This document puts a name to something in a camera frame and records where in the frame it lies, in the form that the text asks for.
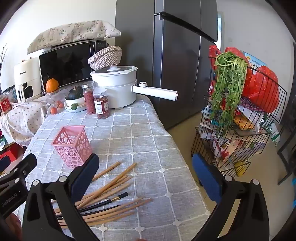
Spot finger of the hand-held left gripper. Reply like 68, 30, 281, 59
0, 153, 38, 189
0, 156, 11, 173

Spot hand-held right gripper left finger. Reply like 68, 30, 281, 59
22, 153, 100, 241

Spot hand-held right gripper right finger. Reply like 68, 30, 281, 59
192, 153, 271, 241

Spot pink perforated utensil holder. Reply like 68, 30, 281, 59
51, 125, 93, 167

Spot pile of wooden chopsticks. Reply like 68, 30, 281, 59
53, 162, 153, 230

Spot red box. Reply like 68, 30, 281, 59
0, 149, 18, 163

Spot black chopstick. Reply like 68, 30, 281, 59
57, 205, 120, 220
77, 192, 129, 213

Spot yellow bag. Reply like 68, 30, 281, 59
233, 161, 251, 176

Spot floral cloth cover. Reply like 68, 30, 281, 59
0, 100, 48, 146

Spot red tin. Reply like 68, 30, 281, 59
0, 94, 12, 114

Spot yellow snack packet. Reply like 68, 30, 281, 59
233, 115, 255, 131

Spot grey checked tablecloth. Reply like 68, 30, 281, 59
14, 95, 211, 241

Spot labelled red spice jar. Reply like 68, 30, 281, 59
93, 88, 110, 119

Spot white ceramic bowl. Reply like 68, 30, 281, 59
64, 95, 87, 113

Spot tall red spice jar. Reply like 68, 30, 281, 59
82, 81, 97, 115

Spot clear glass jar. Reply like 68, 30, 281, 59
45, 89, 67, 114

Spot green white packet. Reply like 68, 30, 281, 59
269, 122, 282, 147

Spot green squash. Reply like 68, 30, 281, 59
65, 86, 84, 101

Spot orange fruit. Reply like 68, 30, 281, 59
45, 78, 59, 93

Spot white electric pot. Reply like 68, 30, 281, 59
90, 65, 180, 109

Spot white air fryer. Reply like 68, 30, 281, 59
13, 57, 42, 103

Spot green leafy vegetable bunch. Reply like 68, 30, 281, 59
209, 52, 248, 135

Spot large red plastic bag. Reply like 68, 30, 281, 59
224, 47, 280, 113

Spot dried branches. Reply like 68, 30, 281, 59
0, 45, 8, 78

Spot dark grey refrigerator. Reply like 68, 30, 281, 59
115, 0, 219, 130

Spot black microwave oven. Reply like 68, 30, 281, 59
39, 40, 109, 90

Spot white pot lid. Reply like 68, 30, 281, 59
91, 65, 138, 76

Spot small red plastic bag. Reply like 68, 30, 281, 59
209, 45, 223, 71

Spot blue printed box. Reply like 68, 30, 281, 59
239, 49, 268, 70

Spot floral microwave cover cloth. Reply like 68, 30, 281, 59
26, 20, 122, 55

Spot black wire rack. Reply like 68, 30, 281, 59
191, 55, 287, 178

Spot black metal frame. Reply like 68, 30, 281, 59
277, 91, 296, 186

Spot woven rope basket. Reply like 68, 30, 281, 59
88, 46, 123, 71

